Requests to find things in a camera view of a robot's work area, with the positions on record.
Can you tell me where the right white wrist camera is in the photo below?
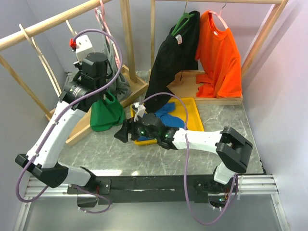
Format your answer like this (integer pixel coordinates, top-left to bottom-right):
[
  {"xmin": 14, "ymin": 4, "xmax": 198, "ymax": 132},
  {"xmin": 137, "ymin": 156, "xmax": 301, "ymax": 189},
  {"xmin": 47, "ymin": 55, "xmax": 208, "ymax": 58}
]
[{"xmin": 132, "ymin": 102, "xmax": 146, "ymax": 122}]

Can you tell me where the pink hanger rack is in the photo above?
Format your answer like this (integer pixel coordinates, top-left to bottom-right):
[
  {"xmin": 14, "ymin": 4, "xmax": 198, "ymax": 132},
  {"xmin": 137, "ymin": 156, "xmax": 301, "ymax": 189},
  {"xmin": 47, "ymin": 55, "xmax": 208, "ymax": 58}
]
[
  {"xmin": 93, "ymin": 0, "xmax": 124, "ymax": 72},
  {"xmin": 209, "ymin": 0, "xmax": 229, "ymax": 29}
]

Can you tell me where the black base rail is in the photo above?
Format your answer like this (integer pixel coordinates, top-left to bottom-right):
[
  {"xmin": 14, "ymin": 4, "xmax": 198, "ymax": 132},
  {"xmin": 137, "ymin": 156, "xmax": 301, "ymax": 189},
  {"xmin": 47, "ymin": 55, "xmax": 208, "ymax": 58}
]
[{"xmin": 66, "ymin": 173, "xmax": 244, "ymax": 208}]

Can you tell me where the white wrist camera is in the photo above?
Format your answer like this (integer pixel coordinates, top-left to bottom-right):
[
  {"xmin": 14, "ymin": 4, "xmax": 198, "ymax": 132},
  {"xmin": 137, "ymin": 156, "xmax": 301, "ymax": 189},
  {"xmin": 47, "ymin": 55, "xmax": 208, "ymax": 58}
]
[
  {"xmin": 69, "ymin": 35, "xmax": 95, "ymax": 62},
  {"xmin": 132, "ymin": 102, "xmax": 146, "ymax": 122}
]

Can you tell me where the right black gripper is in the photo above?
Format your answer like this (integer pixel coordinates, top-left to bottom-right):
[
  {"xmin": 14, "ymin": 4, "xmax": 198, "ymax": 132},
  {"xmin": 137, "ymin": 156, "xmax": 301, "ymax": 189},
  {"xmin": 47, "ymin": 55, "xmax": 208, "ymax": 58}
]
[{"xmin": 114, "ymin": 114, "xmax": 159, "ymax": 143}]

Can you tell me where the green hanger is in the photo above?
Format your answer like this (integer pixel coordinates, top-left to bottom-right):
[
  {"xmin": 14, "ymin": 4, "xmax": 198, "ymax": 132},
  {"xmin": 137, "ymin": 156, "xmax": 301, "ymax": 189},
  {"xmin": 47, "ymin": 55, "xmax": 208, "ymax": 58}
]
[{"xmin": 171, "ymin": 1, "xmax": 195, "ymax": 36}]

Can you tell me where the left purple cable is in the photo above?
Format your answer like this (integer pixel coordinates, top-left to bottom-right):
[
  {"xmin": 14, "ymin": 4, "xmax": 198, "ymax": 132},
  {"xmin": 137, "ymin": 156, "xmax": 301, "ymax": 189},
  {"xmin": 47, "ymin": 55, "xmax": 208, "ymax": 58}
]
[{"xmin": 15, "ymin": 28, "xmax": 124, "ymax": 214}]

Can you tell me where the right wooden clothes rack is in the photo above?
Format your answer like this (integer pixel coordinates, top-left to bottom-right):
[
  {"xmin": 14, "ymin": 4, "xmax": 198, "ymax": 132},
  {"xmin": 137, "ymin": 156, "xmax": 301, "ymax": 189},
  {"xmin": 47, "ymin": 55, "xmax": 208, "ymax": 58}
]
[{"xmin": 150, "ymin": 0, "xmax": 288, "ymax": 105}]

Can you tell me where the orange t-shirt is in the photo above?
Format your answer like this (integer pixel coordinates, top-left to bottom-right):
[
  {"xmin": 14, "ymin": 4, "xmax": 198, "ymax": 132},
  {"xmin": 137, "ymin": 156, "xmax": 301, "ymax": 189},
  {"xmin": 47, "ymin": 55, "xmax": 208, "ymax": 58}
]
[{"xmin": 195, "ymin": 11, "xmax": 242, "ymax": 98}]

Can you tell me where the wooden clothes rack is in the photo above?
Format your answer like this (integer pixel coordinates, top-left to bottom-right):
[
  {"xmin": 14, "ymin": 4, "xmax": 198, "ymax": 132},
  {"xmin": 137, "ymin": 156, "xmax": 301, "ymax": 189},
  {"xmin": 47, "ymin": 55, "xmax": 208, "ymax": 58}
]
[
  {"xmin": 0, "ymin": 0, "xmax": 148, "ymax": 146},
  {"xmin": 150, "ymin": 0, "xmax": 288, "ymax": 105}
]

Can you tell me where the purple cable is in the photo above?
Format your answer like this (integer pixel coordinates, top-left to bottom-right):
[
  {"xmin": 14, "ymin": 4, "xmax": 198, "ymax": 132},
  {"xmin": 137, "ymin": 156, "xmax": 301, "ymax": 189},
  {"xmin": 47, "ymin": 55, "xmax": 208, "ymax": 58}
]
[
  {"xmin": 137, "ymin": 92, "xmax": 239, "ymax": 226},
  {"xmin": 15, "ymin": 28, "xmax": 124, "ymax": 214}
]

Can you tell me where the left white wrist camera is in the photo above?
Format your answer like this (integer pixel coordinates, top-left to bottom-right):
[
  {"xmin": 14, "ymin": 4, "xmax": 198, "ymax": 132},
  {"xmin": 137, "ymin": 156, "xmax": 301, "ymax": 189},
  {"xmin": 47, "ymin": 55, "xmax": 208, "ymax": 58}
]
[{"xmin": 69, "ymin": 35, "xmax": 95, "ymax": 62}]

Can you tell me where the blue garment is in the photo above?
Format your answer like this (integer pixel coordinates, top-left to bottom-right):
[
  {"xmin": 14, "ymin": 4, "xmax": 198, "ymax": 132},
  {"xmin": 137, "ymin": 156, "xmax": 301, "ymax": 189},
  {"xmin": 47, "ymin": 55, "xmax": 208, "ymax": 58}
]
[{"xmin": 138, "ymin": 102, "xmax": 187, "ymax": 141}]

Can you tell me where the grey tank top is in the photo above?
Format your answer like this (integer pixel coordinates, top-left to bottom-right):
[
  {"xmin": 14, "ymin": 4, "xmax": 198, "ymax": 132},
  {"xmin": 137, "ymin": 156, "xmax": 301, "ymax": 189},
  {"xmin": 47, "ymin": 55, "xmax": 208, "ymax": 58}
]
[{"xmin": 95, "ymin": 8, "xmax": 131, "ymax": 102}]

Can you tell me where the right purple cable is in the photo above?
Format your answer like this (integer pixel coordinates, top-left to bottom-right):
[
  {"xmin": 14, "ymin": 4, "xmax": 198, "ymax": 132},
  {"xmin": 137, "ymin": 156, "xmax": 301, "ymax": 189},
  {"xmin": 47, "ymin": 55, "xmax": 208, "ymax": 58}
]
[{"xmin": 137, "ymin": 92, "xmax": 239, "ymax": 226}]

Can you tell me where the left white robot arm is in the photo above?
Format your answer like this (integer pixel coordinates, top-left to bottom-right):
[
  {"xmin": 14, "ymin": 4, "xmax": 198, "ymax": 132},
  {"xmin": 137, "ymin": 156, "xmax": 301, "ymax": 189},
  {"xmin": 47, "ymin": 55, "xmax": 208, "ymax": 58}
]
[{"xmin": 15, "ymin": 52, "xmax": 112, "ymax": 193}]

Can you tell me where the green tank top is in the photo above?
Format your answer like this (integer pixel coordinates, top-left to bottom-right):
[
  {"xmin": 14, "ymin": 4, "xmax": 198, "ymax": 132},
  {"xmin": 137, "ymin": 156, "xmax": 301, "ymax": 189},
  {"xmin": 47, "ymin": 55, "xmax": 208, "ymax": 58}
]
[{"xmin": 90, "ymin": 91, "xmax": 125, "ymax": 132}]

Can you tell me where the pink hanger right rack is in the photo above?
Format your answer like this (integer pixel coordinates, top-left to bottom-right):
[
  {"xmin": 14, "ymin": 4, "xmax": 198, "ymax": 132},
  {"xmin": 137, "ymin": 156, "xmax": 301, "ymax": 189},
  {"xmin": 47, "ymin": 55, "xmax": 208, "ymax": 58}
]
[{"xmin": 209, "ymin": 0, "xmax": 229, "ymax": 29}]

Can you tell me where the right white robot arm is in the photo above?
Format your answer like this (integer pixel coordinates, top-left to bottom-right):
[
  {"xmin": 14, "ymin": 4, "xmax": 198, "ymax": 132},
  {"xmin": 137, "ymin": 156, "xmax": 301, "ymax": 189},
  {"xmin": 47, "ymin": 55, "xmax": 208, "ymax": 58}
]
[{"xmin": 114, "ymin": 113, "xmax": 253, "ymax": 192}]

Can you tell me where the left wooden clothes rack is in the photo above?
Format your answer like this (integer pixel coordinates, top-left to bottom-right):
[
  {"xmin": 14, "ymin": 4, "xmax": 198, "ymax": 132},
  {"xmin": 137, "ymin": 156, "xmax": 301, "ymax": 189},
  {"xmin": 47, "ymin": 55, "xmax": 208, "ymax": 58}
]
[{"xmin": 0, "ymin": 0, "xmax": 148, "ymax": 146}]

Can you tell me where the black t-shirt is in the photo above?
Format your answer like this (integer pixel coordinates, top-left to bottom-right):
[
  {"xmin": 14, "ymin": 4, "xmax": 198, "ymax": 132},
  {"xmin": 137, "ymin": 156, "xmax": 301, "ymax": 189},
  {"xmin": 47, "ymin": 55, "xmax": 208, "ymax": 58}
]
[{"xmin": 145, "ymin": 11, "xmax": 200, "ymax": 98}]

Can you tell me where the pink hanger left rack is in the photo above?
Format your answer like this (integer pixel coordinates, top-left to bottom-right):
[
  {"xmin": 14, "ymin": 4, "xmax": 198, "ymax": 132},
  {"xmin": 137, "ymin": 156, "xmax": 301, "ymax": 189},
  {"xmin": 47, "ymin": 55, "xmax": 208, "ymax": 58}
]
[{"xmin": 93, "ymin": 0, "xmax": 124, "ymax": 72}]

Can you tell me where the wooden hanger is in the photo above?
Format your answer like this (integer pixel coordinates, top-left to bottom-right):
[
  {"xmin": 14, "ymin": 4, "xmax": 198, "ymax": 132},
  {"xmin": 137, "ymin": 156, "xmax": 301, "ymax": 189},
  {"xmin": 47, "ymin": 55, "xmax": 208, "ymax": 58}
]
[
  {"xmin": 65, "ymin": 19, "xmax": 108, "ymax": 101},
  {"xmin": 19, "ymin": 24, "xmax": 62, "ymax": 97}
]

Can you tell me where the yellow plastic tray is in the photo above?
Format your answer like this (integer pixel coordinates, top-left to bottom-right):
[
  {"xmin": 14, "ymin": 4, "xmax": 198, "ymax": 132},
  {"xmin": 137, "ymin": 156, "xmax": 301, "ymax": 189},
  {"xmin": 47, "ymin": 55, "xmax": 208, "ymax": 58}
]
[{"xmin": 130, "ymin": 97, "xmax": 205, "ymax": 146}]

